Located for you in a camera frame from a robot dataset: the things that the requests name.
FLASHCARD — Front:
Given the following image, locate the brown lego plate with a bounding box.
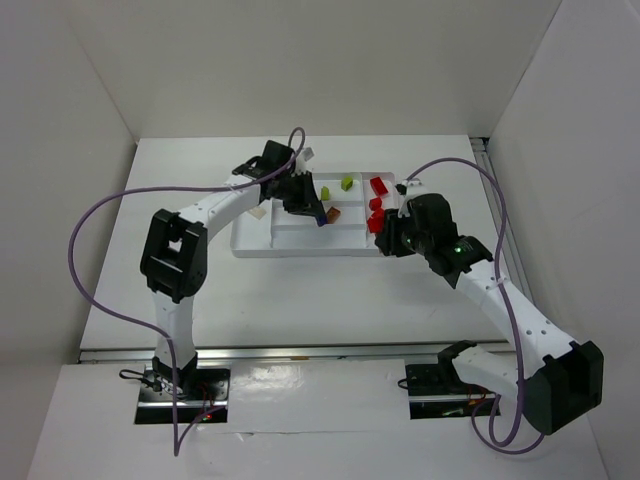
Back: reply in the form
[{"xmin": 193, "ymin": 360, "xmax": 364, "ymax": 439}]
[{"xmin": 326, "ymin": 207, "xmax": 341, "ymax": 224}]

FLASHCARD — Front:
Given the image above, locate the white lego brick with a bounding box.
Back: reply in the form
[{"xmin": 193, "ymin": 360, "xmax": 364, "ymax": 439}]
[{"xmin": 249, "ymin": 207, "xmax": 266, "ymax": 220}]

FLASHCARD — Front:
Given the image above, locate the small red lego brick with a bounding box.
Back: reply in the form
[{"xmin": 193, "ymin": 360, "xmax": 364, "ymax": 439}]
[{"xmin": 369, "ymin": 197, "xmax": 383, "ymax": 211}]

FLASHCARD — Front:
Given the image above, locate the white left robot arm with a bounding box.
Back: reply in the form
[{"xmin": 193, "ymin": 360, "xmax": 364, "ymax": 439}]
[{"xmin": 140, "ymin": 140, "xmax": 327, "ymax": 392}]

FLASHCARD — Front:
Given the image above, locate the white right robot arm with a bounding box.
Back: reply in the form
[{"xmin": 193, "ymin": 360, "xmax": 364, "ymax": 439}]
[{"xmin": 375, "ymin": 194, "xmax": 604, "ymax": 435}]

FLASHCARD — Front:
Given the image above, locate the white compartment tray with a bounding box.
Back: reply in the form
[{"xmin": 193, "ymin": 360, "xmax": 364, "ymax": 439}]
[{"xmin": 230, "ymin": 172, "xmax": 399, "ymax": 258}]

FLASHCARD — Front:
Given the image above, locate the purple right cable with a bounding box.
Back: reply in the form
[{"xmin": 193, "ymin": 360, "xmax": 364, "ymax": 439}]
[{"xmin": 404, "ymin": 157, "xmax": 546, "ymax": 455}]

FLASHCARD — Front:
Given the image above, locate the aluminium rail right side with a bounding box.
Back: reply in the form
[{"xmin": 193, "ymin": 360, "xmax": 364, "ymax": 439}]
[{"xmin": 469, "ymin": 137, "xmax": 551, "ymax": 355}]

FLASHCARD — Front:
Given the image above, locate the aluminium rail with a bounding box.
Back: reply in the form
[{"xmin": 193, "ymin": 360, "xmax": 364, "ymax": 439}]
[
  {"xmin": 73, "ymin": 341, "xmax": 455, "ymax": 365},
  {"xmin": 469, "ymin": 137, "xmax": 551, "ymax": 355}
]

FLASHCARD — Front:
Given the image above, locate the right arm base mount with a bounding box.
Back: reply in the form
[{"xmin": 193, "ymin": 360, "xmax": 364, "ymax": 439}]
[{"xmin": 397, "ymin": 340, "xmax": 495, "ymax": 420}]

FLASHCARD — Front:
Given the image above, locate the aluminium rail front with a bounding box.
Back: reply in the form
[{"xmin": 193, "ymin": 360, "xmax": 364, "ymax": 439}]
[{"xmin": 73, "ymin": 341, "xmax": 455, "ymax": 365}]

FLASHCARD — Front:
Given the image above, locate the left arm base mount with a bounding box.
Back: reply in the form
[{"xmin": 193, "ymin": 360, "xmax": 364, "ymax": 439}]
[{"xmin": 118, "ymin": 368, "xmax": 231, "ymax": 425}]

